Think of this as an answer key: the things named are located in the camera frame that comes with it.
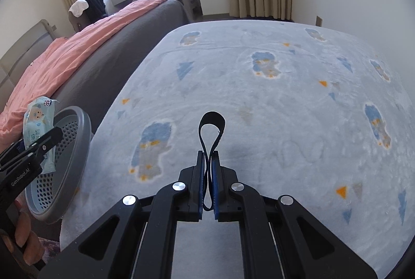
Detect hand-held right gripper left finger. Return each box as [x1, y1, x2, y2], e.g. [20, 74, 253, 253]
[38, 149, 208, 279]

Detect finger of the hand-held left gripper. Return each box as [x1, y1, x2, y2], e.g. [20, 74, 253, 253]
[0, 141, 26, 163]
[0, 127, 64, 173]

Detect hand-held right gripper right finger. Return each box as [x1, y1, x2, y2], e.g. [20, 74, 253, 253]
[209, 151, 378, 279]

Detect light green wet wipes packet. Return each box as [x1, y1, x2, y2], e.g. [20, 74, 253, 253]
[23, 96, 59, 173]

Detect grey perforated plastic basket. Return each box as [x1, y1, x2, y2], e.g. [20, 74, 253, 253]
[24, 106, 94, 224]

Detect black elastic band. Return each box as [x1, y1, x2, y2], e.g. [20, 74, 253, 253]
[198, 110, 226, 211]

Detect person's left hand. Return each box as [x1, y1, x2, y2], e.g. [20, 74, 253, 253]
[11, 199, 46, 263]

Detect purple rug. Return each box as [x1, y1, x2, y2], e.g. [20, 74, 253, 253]
[36, 229, 64, 267]

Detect pink quilt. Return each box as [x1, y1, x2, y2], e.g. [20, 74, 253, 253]
[0, 0, 169, 137]

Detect grey headboard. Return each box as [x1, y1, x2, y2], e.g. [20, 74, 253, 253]
[0, 19, 57, 88]

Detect grey bed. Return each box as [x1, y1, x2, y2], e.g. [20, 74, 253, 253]
[0, 0, 192, 143]

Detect dark wooden chair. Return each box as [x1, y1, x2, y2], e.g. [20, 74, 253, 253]
[69, 15, 89, 35]

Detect white cloth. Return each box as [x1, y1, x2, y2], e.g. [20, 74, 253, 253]
[68, 0, 89, 18]

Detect white plastic stool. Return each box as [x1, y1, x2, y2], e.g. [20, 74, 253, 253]
[168, 0, 200, 18]

